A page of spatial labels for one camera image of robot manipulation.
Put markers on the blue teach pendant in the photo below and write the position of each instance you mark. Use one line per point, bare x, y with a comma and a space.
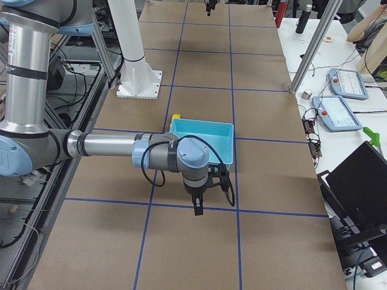
335, 113
348, 84

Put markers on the small silver cylinder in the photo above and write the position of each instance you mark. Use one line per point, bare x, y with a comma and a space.
306, 95

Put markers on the yellow beetle toy car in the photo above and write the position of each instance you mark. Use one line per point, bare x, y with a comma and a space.
175, 116

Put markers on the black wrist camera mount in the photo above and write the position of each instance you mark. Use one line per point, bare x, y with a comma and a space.
218, 175

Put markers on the red bottle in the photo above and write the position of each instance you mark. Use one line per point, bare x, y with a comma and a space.
280, 12

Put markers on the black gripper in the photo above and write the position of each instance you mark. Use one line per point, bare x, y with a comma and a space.
193, 191

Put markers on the light blue plastic bin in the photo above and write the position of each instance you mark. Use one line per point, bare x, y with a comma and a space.
219, 135

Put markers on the far blue teach pendant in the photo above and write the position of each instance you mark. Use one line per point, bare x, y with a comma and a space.
348, 84

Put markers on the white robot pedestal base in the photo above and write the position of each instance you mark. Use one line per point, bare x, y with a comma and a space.
138, 79

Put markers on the near blue teach pendant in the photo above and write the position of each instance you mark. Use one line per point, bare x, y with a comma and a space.
335, 113

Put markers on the black laptop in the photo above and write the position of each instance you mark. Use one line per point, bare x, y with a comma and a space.
356, 191

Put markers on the aluminium frame post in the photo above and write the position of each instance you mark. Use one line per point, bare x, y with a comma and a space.
315, 42

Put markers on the black water bottle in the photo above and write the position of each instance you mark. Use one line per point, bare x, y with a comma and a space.
301, 24

